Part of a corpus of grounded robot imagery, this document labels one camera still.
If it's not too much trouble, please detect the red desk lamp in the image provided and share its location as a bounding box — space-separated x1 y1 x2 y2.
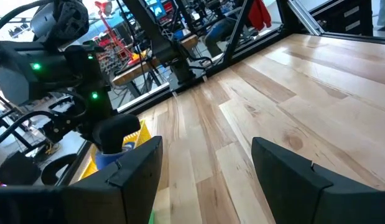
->
94 0 137 63

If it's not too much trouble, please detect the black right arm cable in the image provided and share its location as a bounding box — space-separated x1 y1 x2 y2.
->
0 110 58 149

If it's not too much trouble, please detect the black curved frame handle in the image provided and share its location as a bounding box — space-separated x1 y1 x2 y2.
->
40 153 78 187

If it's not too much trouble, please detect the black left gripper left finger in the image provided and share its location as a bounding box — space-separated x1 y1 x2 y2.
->
68 135 164 224

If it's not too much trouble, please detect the red jacket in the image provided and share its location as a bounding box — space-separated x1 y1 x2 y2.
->
248 0 272 31

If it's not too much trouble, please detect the person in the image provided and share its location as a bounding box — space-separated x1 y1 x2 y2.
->
204 17 243 58

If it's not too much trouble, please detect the wooden room desk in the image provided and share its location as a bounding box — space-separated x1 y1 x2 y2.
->
113 34 199 86

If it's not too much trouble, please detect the black drawer cabinet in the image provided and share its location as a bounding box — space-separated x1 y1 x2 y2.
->
310 0 374 35

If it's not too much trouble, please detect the yellow plastic basket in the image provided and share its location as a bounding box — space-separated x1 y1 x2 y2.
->
78 119 152 181

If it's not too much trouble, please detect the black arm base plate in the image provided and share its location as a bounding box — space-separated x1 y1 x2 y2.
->
166 67 209 93

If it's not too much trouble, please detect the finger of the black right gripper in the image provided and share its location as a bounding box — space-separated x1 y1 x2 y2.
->
92 113 142 155

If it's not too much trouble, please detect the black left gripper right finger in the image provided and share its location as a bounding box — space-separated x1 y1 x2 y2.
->
252 137 383 224

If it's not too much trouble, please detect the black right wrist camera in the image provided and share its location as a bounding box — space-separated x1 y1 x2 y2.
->
41 119 87 144

